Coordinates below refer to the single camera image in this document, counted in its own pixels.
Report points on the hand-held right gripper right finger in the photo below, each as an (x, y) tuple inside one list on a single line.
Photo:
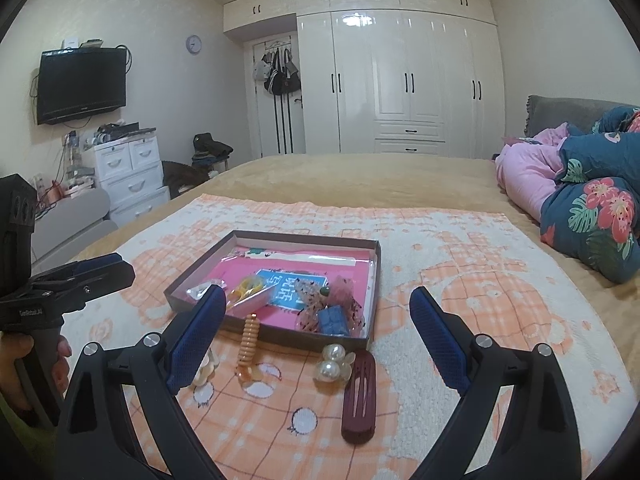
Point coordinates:
[(440, 340)]

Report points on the blue floral quilt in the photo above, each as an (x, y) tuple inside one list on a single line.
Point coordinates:
[(595, 210)]

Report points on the pink quilt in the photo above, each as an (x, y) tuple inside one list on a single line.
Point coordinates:
[(525, 175)]

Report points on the white wardrobe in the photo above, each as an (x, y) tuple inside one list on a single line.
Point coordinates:
[(400, 60)]

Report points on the cream flower hair clip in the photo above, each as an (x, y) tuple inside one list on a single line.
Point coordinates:
[(206, 371)]

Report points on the black hanging bag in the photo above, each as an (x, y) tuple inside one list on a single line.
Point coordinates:
[(282, 80)]

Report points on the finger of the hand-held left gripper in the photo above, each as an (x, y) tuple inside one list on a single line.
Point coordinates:
[(107, 282), (100, 263)]

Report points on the black wall television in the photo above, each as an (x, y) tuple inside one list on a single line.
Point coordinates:
[(82, 85)]

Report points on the white door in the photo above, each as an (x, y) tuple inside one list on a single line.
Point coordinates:
[(262, 125)]

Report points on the brown cardboard box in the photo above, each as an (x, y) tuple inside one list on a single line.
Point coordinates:
[(280, 337)]

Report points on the speckled hair clip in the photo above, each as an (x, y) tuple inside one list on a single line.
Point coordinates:
[(307, 305)]

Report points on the dark folded clothes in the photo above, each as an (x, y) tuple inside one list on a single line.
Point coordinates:
[(210, 147)]

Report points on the white orange patterned blanket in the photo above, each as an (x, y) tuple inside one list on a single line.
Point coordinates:
[(450, 260)]

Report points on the blue hair claw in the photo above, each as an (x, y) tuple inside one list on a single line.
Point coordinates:
[(334, 320)]

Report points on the cluttered side shelf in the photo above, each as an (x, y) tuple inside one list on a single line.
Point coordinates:
[(70, 170)]

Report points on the black flat box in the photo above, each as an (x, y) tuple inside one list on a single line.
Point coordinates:
[(125, 131)]

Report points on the dark red hair clip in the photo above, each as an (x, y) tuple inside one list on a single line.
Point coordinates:
[(359, 405)]

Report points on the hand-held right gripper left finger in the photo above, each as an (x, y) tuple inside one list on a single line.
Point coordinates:
[(195, 340)]

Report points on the white drawer cabinet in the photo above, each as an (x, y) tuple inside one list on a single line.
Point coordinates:
[(130, 175)]

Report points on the grey headboard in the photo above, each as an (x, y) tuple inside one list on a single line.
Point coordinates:
[(555, 112)]

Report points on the white earrings packet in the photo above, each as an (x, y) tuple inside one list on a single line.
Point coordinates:
[(197, 292)]

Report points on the purple wall clock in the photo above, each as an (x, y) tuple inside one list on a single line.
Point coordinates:
[(193, 44)]

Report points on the pearl hair clip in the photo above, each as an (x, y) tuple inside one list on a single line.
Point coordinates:
[(331, 364)]

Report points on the pink mesh hair bow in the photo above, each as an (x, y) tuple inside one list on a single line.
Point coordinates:
[(345, 290)]

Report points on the person's left hand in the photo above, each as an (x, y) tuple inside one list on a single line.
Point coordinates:
[(15, 365)]

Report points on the brown clothes pile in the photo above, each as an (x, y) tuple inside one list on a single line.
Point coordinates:
[(182, 177)]

